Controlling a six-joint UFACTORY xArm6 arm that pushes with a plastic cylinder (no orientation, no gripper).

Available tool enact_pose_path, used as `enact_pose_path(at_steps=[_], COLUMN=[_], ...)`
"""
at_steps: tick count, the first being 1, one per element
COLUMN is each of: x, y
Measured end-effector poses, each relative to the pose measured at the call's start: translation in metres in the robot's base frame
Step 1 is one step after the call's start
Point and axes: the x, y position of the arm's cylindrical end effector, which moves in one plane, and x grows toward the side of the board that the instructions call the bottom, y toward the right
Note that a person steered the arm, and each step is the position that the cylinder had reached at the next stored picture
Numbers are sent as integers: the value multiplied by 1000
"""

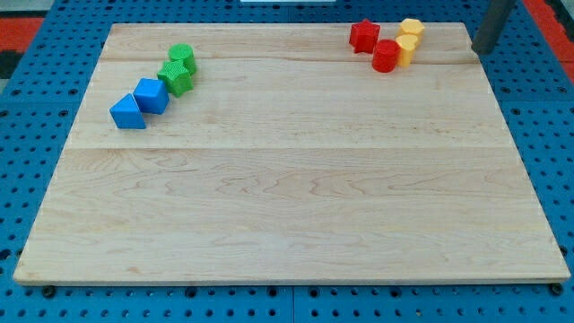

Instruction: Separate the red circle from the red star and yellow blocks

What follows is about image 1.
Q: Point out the green star block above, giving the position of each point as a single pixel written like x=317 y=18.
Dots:
x=176 y=77

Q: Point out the red star block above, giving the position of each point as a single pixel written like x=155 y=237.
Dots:
x=364 y=36

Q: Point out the wooden board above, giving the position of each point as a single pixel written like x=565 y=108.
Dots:
x=291 y=162

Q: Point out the red cylinder block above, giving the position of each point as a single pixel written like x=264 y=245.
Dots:
x=385 y=55

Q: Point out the blue cube block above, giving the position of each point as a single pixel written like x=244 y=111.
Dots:
x=151 y=96

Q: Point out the green cylinder block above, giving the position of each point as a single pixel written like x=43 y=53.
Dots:
x=183 y=52

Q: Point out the blue triangle block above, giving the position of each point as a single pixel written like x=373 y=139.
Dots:
x=126 y=113

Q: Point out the yellow heart block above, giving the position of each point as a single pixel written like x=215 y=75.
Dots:
x=408 y=44

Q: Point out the yellow hexagon block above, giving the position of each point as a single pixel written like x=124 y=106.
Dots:
x=410 y=26

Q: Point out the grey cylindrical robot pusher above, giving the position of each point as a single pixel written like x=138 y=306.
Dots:
x=488 y=33

